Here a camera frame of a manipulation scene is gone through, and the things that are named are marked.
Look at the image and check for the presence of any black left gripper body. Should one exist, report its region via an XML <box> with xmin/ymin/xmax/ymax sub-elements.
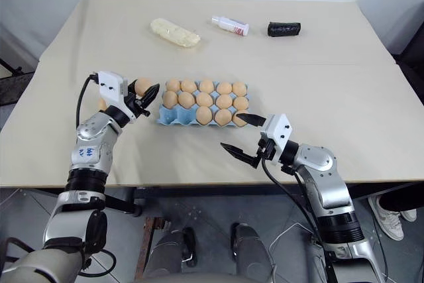
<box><xmin>124</xmin><ymin>88</ymin><xmax>150</xmax><ymax>119</ymax></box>

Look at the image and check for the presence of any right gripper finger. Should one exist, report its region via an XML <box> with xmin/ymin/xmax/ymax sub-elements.
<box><xmin>235</xmin><ymin>113</ymin><xmax>267</xmax><ymax>127</ymax></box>
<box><xmin>220</xmin><ymin>142</ymin><xmax>260</xmax><ymax>168</ymax></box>

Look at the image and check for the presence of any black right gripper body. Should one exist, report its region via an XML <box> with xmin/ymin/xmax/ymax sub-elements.
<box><xmin>257</xmin><ymin>137</ymin><xmax>282</xmax><ymax>167</ymax></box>

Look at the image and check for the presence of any blue egg carton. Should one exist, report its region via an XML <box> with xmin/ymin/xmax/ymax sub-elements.
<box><xmin>156</xmin><ymin>80</ymin><xmax>250</xmax><ymax>129</ymax></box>

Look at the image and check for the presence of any black rolled bundle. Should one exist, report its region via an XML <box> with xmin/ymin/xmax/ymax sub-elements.
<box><xmin>266</xmin><ymin>21</ymin><xmax>303</xmax><ymax>38</ymax></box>

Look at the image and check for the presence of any white spray bottle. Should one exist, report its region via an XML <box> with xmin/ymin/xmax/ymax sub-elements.
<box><xmin>211</xmin><ymin>15</ymin><xmax>250</xmax><ymax>36</ymax></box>

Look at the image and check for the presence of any dark grey rounded shape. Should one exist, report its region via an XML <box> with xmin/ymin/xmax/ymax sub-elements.
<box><xmin>144</xmin><ymin>226</ymin><xmax>200</xmax><ymax>283</ymax></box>
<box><xmin>229</xmin><ymin>223</ymin><xmax>276</xmax><ymax>283</ymax></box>

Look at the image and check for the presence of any black metal stand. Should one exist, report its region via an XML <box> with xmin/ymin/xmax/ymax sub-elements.
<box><xmin>0</xmin><ymin>57</ymin><xmax>34</xmax><ymax>105</ymax></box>

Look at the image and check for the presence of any rusty brown metal beam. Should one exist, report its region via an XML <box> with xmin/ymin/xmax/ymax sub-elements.
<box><xmin>134</xmin><ymin>216</ymin><xmax>167</xmax><ymax>281</ymax></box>

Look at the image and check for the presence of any white sneaker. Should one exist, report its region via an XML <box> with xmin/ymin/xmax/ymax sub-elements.
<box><xmin>399</xmin><ymin>208</ymin><xmax>418</xmax><ymax>223</ymax></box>
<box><xmin>368</xmin><ymin>195</ymin><xmax>405</xmax><ymax>241</ymax></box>

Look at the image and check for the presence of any person's dark trouser leg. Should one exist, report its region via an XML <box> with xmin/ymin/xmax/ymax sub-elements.
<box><xmin>377</xmin><ymin>191</ymin><xmax>424</xmax><ymax>213</ymax></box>

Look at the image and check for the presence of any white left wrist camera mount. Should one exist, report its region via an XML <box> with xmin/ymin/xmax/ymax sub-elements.
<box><xmin>97</xmin><ymin>70</ymin><xmax>137</xmax><ymax>120</ymax></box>

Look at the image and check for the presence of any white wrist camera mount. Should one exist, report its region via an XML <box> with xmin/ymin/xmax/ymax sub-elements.
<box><xmin>260</xmin><ymin>113</ymin><xmax>295</xmax><ymax>162</ymax></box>
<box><xmin>97</xmin><ymin>70</ymin><xmax>137</xmax><ymax>120</ymax></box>

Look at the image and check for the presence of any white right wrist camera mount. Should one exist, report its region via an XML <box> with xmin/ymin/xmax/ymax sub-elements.
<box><xmin>260</xmin><ymin>113</ymin><xmax>295</xmax><ymax>162</ymax></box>

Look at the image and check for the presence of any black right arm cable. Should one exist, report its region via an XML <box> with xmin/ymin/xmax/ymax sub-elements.
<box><xmin>260</xmin><ymin>158</ymin><xmax>324</xmax><ymax>243</ymax></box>

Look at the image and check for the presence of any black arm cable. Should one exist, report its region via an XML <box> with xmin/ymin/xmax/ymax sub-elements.
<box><xmin>260</xmin><ymin>158</ymin><xmax>324</xmax><ymax>243</ymax></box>
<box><xmin>75</xmin><ymin>72</ymin><xmax>100</xmax><ymax>129</ymax></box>

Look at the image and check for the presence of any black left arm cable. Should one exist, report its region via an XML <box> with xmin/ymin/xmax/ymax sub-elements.
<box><xmin>75</xmin><ymin>72</ymin><xmax>100</xmax><ymax>129</ymax></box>

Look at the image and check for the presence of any black table frame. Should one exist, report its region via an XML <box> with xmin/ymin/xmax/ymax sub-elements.
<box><xmin>103</xmin><ymin>182</ymin><xmax>424</xmax><ymax>218</ymax></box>

